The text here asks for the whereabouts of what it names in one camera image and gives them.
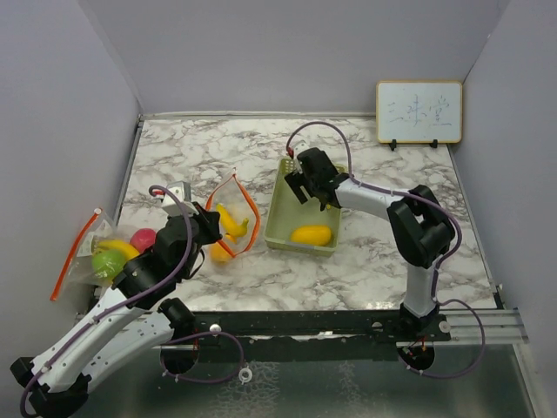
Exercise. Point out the small whiteboard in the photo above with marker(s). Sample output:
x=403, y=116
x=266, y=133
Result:
x=419, y=112

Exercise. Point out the red apple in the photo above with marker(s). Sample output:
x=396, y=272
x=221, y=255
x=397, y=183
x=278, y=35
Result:
x=143, y=238

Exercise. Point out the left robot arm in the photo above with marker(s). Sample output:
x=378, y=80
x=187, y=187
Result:
x=134, y=315

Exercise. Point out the green plastic basket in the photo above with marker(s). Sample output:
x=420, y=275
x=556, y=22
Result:
x=286, y=215

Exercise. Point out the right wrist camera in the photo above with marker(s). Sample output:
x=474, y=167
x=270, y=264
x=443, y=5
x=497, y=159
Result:
x=294, y=150

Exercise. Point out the green lime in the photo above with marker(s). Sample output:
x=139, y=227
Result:
x=107, y=264

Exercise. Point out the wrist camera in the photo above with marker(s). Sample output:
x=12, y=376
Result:
x=294, y=150
x=177, y=200

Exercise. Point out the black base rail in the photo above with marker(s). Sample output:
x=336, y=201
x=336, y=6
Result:
x=286, y=336

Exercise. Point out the small yellow bananas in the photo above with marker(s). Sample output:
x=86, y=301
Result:
x=233, y=229

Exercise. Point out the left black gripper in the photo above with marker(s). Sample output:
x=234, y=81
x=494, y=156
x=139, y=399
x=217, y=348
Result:
x=210, y=220

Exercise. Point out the yellow banana bunch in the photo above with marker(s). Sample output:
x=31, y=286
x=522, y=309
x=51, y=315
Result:
x=125, y=248

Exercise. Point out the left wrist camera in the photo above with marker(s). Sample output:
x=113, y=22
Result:
x=177, y=200

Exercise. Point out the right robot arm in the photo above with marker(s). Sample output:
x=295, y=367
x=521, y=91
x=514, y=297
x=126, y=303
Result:
x=422, y=232

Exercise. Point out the yellow mango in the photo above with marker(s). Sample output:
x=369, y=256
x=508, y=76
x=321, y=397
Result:
x=312, y=235

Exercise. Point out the clear zip bag red zipper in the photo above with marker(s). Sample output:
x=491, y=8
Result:
x=77, y=269

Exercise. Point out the orange bell pepper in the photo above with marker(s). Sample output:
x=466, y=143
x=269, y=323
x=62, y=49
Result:
x=219, y=255

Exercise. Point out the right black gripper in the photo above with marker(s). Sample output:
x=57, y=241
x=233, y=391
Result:
x=296, y=181

